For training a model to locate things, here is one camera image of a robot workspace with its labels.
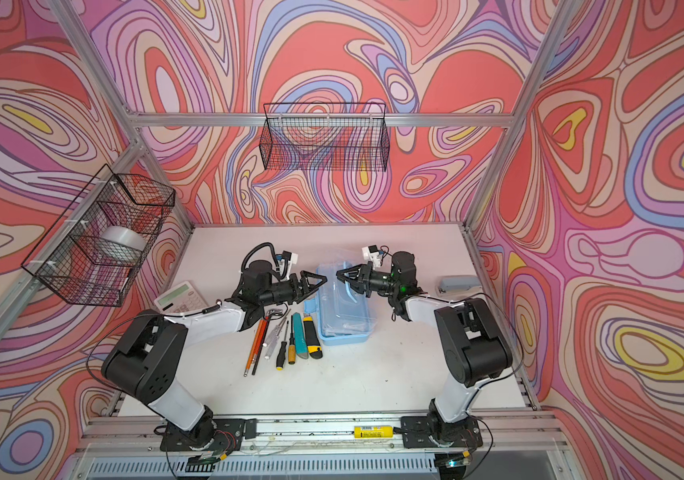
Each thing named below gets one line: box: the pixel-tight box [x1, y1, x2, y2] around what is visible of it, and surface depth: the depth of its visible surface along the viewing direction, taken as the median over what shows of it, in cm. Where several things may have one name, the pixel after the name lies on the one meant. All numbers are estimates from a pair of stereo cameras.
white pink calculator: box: [154, 281, 209, 315], surface depth 98 cm
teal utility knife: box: [293, 312, 309, 359], surface depth 92 cm
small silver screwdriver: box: [264, 316, 289, 360], surface depth 90 cm
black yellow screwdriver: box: [276, 320, 289, 371], surface depth 86 cm
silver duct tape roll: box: [99, 226, 147, 264], surface depth 74 cm
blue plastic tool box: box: [304, 261, 376, 346], surface depth 84 cm
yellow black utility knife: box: [303, 316, 323, 359], surface depth 92 cm
